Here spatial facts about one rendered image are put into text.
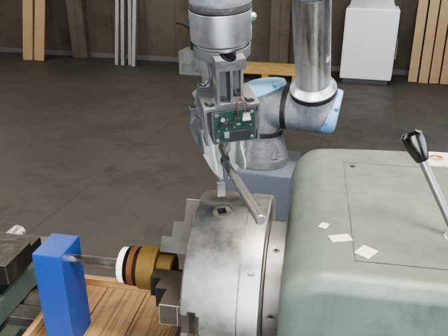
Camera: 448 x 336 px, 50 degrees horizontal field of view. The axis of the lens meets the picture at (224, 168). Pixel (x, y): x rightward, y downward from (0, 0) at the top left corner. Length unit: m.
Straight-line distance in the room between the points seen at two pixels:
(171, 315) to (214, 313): 0.08
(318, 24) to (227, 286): 0.60
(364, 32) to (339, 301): 6.57
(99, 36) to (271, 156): 8.06
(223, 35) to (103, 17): 8.58
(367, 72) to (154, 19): 3.72
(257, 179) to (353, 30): 5.94
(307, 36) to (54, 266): 0.71
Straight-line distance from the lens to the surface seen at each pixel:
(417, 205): 0.84
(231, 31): 0.57
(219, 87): 0.58
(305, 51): 1.13
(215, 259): 0.77
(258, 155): 1.29
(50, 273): 1.00
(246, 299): 0.76
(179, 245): 0.92
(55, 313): 1.06
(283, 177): 1.27
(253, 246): 0.77
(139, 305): 1.18
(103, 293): 1.23
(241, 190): 0.59
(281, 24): 7.89
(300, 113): 1.23
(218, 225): 0.79
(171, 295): 0.84
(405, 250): 0.71
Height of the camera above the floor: 1.62
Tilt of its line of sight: 23 degrees down
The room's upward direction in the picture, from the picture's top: straight up
